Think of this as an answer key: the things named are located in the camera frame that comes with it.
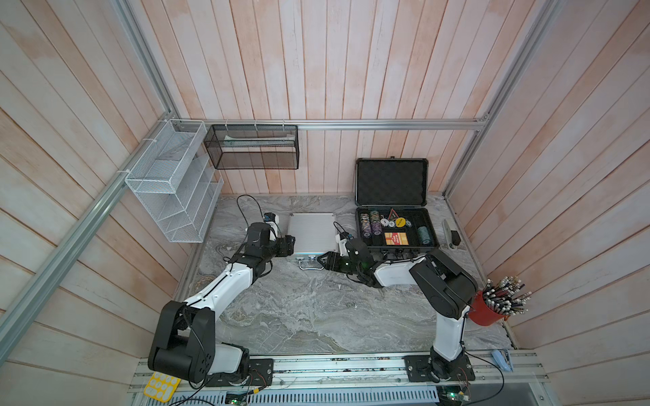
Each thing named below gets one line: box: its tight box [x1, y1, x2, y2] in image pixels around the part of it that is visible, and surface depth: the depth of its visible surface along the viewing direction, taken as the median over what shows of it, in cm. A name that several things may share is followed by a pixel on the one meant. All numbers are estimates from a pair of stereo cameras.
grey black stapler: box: [441, 218, 462, 250], surface depth 103 cm
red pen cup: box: [468, 276, 533, 327], surface depth 73 cm
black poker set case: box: [353, 157, 440, 258], surface depth 110 cm
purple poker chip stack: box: [371, 221, 382, 236], surface depth 106 cm
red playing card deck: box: [384, 232, 409, 246], surface depth 103 cm
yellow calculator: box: [143, 372, 182, 403], surface depth 71 cm
